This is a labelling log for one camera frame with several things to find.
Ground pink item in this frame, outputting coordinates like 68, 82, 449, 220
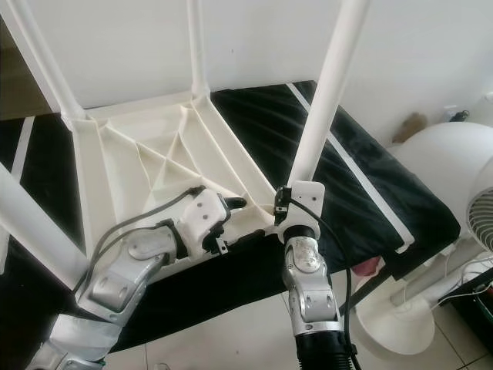
354, 257, 384, 277

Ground dark metal bed leg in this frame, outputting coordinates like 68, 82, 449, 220
345, 266, 394, 313

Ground brown plush object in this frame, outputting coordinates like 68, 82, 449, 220
393, 113, 430, 143

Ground white standing fan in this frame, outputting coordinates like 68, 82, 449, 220
354, 122, 493, 355

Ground black box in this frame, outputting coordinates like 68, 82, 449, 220
462, 281, 493, 340

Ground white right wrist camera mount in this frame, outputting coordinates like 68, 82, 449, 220
276, 181, 326, 238

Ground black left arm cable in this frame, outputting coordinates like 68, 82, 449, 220
73, 185, 205, 298

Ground wall socket with black plug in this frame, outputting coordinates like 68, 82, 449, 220
447, 106, 471, 123

